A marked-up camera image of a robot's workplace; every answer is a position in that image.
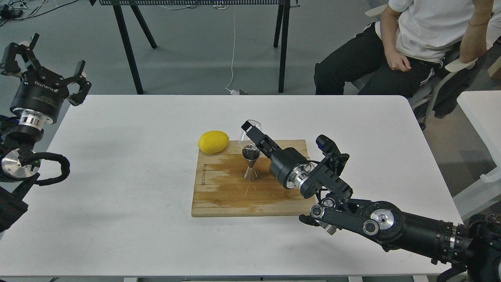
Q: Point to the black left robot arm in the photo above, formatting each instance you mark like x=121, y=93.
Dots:
x=19, y=163

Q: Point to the seated person white shirt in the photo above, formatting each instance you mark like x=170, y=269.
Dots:
x=422, y=30

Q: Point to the steel jigger measuring cup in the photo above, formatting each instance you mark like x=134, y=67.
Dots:
x=250, y=173

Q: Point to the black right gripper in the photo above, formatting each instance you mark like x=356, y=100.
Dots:
x=288, y=166

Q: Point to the wooden cutting board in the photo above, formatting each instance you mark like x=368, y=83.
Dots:
x=221, y=189

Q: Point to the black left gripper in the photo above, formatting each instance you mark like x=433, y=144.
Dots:
x=37, y=100

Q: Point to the yellow lemon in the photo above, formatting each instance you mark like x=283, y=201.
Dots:
x=213, y=141

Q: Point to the person's hand on lap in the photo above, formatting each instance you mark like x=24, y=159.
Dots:
x=397, y=61

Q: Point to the clear glass cup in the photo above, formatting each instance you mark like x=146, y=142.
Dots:
x=245, y=142

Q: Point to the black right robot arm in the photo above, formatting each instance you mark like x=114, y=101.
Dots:
x=474, y=249

